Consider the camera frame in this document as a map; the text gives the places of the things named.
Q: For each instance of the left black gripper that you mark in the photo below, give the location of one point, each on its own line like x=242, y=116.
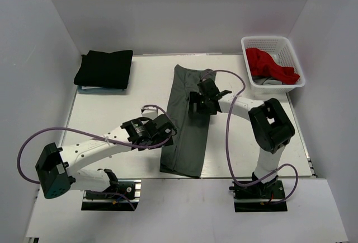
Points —
x=169, y=142

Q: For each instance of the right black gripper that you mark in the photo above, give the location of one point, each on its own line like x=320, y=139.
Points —
x=196, y=97

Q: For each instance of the grey t shirt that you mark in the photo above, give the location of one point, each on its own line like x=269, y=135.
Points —
x=186, y=155
x=266, y=81

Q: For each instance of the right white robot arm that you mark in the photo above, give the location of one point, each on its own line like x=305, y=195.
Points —
x=271, y=126

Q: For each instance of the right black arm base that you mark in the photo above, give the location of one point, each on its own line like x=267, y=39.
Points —
x=257, y=198

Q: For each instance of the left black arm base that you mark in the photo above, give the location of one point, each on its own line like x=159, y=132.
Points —
x=122, y=197

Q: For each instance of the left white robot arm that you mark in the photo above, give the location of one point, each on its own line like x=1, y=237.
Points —
x=61, y=169

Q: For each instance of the grey t shirt in basket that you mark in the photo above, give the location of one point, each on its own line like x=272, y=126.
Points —
x=266, y=81

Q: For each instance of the folded black t shirt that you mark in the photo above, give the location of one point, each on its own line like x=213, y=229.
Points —
x=107, y=70

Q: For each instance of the red t shirt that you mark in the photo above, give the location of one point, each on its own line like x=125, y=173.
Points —
x=262, y=65

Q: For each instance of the white plastic basket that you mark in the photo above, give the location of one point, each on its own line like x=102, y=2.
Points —
x=282, y=52

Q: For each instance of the folded light blue t shirt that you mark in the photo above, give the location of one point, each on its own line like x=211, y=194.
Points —
x=99, y=90

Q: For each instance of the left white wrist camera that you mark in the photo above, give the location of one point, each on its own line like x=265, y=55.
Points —
x=149, y=112

